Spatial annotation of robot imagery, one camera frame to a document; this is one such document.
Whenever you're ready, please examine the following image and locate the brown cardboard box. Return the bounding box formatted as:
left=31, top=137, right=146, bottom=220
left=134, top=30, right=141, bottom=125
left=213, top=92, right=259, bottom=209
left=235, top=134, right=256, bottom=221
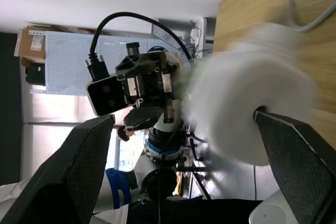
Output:
left=13, top=25, right=64, bottom=65

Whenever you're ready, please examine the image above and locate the black metal stand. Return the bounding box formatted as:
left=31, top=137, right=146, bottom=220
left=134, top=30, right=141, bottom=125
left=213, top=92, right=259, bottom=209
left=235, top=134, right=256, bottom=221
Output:
left=177, top=126, right=212, bottom=201

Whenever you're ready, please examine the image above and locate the blue left arm strap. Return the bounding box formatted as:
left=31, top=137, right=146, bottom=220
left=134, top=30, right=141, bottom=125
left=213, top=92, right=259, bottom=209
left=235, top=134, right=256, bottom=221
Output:
left=146, top=141, right=185, bottom=157

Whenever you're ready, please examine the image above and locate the white pegboard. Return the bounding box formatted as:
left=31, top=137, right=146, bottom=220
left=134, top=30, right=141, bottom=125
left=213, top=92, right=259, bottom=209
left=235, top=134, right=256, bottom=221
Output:
left=43, top=30, right=190, bottom=98

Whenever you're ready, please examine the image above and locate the white mosquito repellent heater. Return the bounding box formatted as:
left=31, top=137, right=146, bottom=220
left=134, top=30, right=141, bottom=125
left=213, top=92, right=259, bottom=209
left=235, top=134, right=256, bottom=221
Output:
left=183, top=23, right=321, bottom=167

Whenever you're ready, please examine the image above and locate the white rounded cover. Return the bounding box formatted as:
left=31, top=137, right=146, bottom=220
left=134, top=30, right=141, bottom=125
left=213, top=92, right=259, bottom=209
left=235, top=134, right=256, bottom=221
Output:
left=248, top=199, right=299, bottom=224

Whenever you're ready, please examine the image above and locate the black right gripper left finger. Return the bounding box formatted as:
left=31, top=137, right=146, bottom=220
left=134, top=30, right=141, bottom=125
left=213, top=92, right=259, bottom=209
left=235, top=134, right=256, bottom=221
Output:
left=0, top=114, right=117, bottom=224

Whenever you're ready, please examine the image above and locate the black box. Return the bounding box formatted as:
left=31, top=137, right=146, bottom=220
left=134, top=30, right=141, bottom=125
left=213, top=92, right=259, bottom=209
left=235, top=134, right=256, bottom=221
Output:
left=25, top=63, right=46, bottom=87

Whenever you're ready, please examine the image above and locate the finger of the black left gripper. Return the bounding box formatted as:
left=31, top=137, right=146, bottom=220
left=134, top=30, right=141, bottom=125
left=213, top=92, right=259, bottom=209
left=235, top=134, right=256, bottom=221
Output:
left=123, top=105, right=162, bottom=133
left=114, top=51, right=168, bottom=77

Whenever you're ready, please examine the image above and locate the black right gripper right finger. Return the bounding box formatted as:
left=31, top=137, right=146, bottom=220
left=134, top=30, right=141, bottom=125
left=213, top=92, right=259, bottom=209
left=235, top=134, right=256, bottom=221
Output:
left=253, top=110, right=336, bottom=224

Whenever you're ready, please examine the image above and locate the dark robot torso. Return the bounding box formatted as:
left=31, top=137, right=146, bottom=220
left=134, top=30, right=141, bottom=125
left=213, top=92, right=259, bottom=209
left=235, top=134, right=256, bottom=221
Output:
left=90, top=198, right=263, bottom=224

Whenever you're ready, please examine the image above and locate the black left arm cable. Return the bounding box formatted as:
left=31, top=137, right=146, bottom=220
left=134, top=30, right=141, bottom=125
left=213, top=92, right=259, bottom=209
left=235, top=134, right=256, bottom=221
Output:
left=85, top=12, right=194, bottom=82

